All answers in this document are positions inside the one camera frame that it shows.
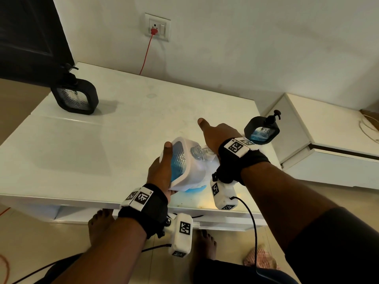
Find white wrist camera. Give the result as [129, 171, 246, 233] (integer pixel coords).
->
[210, 178, 239, 210]
[165, 213, 194, 258]

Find white cable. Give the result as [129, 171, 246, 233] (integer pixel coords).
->
[358, 113, 379, 144]

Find person's foot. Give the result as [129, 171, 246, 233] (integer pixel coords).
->
[88, 208, 116, 246]
[192, 229, 218, 261]

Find person's black shorts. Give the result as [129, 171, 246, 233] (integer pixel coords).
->
[35, 254, 300, 284]

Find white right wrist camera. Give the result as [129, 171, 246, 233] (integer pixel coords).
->
[210, 178, 239, 210]

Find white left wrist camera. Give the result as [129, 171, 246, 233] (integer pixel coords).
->
[165, 213, 194, 258]

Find person's left hand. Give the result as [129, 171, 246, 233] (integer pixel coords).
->
[146, 141, 174, 202]

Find black left wrist strap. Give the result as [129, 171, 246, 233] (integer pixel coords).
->
[118, 183, 169, 239]

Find person's left foot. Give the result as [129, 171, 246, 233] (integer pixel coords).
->
[88, 208, 116, 246]

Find person's black sleeve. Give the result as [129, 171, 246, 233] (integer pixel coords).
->
[284, 206, 379, 284]

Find pink checked cloth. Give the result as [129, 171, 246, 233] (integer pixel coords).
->
[243, 244, 280, 271]

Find white table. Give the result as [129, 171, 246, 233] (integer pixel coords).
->
[0, 62, 282, 232]

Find white side cabinet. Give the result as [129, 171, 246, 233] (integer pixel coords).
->
[264, 93, 379, 190]

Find person's right forearm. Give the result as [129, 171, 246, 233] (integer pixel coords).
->
[240, 161, 340, 252]

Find black left camera cable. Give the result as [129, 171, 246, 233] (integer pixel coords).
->
[11, 244, 173, 284]

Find large black soap dispenser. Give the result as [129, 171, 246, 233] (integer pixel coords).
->
[50, 64, 99, 115]

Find black camera cable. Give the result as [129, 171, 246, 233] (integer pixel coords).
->
[229, 196, 268, 280]
[11, 244, 173, 284]

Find white wall socket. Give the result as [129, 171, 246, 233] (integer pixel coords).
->
[144, 13, 172, 42]

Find small black soap dispenser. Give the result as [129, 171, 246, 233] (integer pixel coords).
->
[244, 109, 282, 145]

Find person's right hand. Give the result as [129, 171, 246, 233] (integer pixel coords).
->
[197, 118, 243, 156]

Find black right camera cable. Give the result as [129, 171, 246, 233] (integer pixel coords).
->
[229, 196, 268, 280]

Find orange floor cable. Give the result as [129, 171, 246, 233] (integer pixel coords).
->
[0, 206, 11, 284]

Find red cable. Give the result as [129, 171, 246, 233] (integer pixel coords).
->
[139, 34, 155, 76]

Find white soap dispenser blue liquid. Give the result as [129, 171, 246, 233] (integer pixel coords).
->
[159, 137, 220, 193]

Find black right wrist strap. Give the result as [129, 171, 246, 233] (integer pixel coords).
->
[212, 138, 270, 186]

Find person's right foot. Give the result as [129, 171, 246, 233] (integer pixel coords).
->
[192, 229, 218, 261]

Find person's left forearm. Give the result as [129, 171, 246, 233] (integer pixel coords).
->
[59, 217, 148, 284]

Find clear pump head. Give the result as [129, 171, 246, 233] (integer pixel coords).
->
[191, 146, 215, 162]

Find black wrist strap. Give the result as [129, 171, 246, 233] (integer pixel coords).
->
[118, 183, 169, 239]
[212, 138, 270, 186]

